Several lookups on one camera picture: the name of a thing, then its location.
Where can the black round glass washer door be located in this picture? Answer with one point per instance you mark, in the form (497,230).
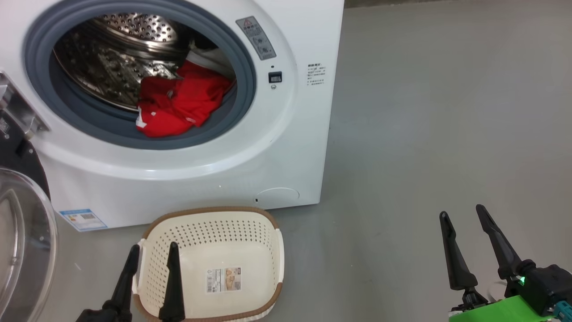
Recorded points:
(27,250)

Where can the black door lock slot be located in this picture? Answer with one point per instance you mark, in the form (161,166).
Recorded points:
(275,77)

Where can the grey warning sticker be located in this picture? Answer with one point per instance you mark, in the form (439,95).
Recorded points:
(257,38)

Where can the blue energy label sticker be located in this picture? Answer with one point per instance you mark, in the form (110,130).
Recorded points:
(83,219)

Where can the cream perforated basket brown rim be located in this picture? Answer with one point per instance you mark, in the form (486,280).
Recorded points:
(223,250)

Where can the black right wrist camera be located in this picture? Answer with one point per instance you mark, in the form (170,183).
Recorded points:
(545,286)

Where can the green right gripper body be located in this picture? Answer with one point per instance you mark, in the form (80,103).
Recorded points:
(496,313)

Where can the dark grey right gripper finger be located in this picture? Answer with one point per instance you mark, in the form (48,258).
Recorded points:
(458,264)
(502,255)

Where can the white front-load washing machine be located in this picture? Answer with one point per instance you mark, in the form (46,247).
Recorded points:
(290,156)

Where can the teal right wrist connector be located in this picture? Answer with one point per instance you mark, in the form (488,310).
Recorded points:
(564,312)

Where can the perforated steel washer drum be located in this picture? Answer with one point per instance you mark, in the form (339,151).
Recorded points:
(98,67)

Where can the metal door hinge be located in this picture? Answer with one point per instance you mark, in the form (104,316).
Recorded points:
(18,107)

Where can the round white filter cover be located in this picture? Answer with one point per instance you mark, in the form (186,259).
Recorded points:
(278,197)

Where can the red and white garment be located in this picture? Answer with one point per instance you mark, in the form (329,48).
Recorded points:
(178,107)

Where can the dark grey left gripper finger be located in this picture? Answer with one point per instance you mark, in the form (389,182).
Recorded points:
(173,290)
(127,290)

